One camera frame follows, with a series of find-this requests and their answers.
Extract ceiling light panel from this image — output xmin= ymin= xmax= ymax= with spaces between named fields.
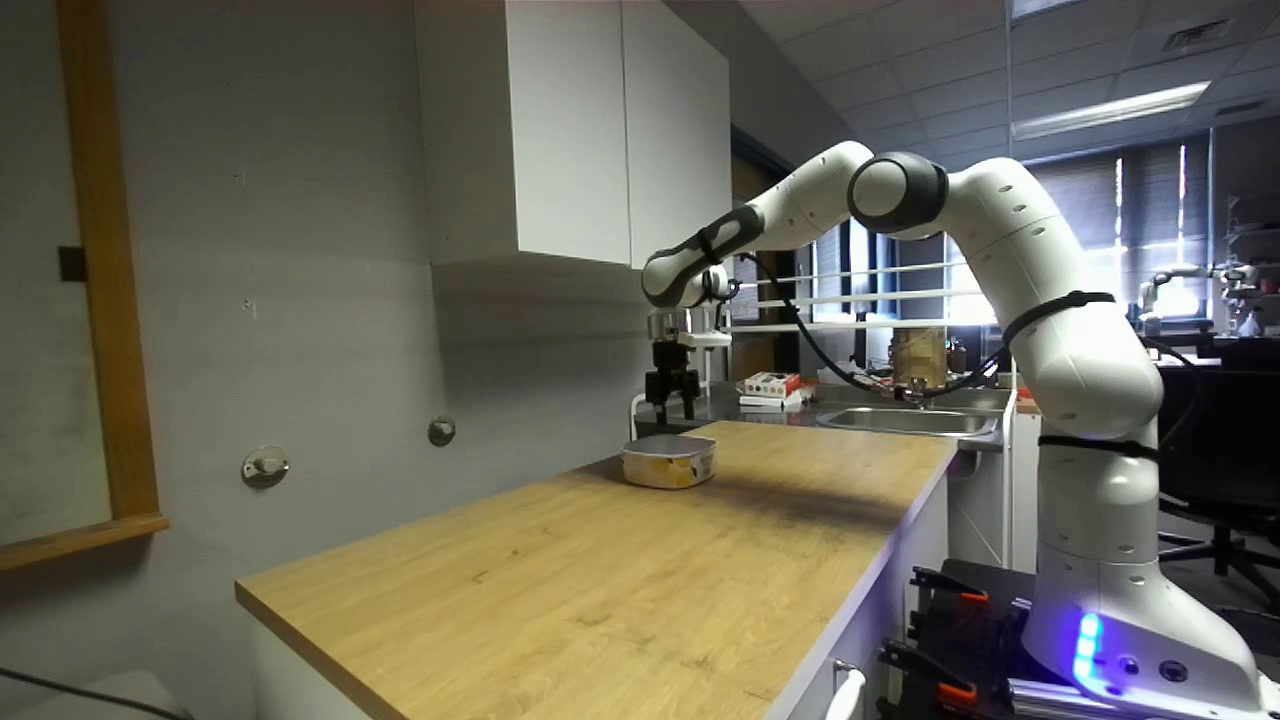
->
xmin=1008 ymin=77 xmax=1215 ymax=144

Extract black orange clamp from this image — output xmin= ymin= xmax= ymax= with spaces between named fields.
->
xmin=909 ymin=569 xmax=1030 ymax=636
xmin=875 ymin=639 xmax=1019 ymax=720

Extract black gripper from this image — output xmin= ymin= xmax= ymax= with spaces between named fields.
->
xmin=642 ymin=333 xmax=709 ymax=430

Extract black office chair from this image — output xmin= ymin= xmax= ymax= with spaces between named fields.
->
xmin=1150 ymin=333 xmax=1280 ymax=611

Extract wooden framed whiteboard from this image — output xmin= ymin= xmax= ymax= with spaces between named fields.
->
xmin=0 ymin=0 xmax=173 ymax=579

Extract white wall cabinet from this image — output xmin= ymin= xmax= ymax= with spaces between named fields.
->
xmin=413 ymin=0 xmax=734 ymax=283

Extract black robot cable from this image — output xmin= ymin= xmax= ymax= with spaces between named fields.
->
xmin=779 ymin=291 xmax=1019 ymax=399

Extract brown paper bag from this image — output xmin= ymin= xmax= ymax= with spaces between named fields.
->
xmin=886 ymin=323 xmax=951 ymax=396

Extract small round bowl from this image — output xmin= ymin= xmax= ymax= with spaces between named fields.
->
xmin=616 ymin=430 xmax=719 ymax=490

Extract red white box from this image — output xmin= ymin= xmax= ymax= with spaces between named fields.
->
xmin=734 ymin=367 xmax=814 ymax=413

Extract stainless steel sink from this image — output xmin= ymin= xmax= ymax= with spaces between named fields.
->
xmin=808 ymin=396 xmax=1008 ymax=447

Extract white drawer handle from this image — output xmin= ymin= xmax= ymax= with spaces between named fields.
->
xmin=820 ymin=660 xmax=872 ymax=720

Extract white metal rail frame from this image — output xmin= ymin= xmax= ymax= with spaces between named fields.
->
xmin=725 ymin=254 xmax=1014 ymax=403

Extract window with blinds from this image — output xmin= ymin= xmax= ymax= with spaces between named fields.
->
xmin=1019 ymin=127 xmax=1218 ymax=329

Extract white base cabinet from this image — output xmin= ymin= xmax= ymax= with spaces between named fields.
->
xmin=764 ymin=462 xmax=966 ymax=720

